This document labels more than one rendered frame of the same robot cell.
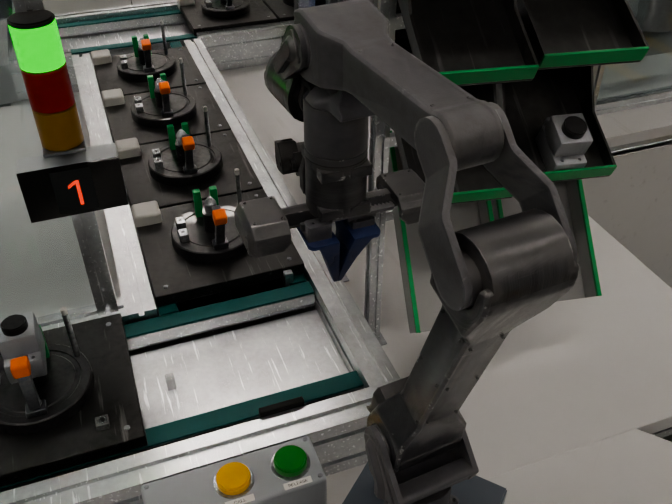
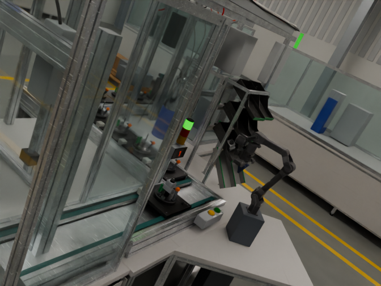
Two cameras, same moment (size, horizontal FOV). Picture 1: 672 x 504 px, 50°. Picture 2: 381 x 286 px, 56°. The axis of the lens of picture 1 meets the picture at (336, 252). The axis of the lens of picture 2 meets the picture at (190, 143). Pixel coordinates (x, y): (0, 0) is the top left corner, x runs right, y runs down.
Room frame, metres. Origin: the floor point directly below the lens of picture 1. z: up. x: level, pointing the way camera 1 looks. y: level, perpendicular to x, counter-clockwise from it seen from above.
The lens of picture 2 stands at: (-0.72, 1.58, 1.99)
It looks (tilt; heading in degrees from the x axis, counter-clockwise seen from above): 20 degrees down; 319
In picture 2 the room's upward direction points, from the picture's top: 25 degrees clockwise
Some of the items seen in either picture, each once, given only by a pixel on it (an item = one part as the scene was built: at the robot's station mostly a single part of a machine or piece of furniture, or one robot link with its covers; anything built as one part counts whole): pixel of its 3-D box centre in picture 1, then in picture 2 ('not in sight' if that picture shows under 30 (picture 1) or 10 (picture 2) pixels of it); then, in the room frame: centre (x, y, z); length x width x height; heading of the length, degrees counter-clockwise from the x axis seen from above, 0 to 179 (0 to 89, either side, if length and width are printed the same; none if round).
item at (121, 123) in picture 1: (161, 94); not in sight; (1.44, 0.38, 1.01); 0.24 x 0.24 x 0.13; 20
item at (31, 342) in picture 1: (20, 337); (169, 184); (0.65, 0.39, 1.06); 0.08 x 0.04 x 0.07; 21
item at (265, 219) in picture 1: (336, 183); (246, 156); (0.57, 0.00, 1.33); 0.19 x 0.06 x 0.08; 110
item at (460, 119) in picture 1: (405, 127); (272, 150); (0.47, -0.05, 1.45); 0.29 x 0.08 x 0.11; 25
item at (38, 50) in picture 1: (37, 43); (188, 123); (0.78, 0.33, 1.38); 0.05 x 0.05 x 0.05
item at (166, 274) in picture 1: (211, 216); (167, 162); (0.98, 0.21, 1.01); 0.24 x 0.24 x 0.13; 20
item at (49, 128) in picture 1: (58, 123); (181, 139); (0.78, 0.33, 1.28); 0.05 x 0.05 x 0.05
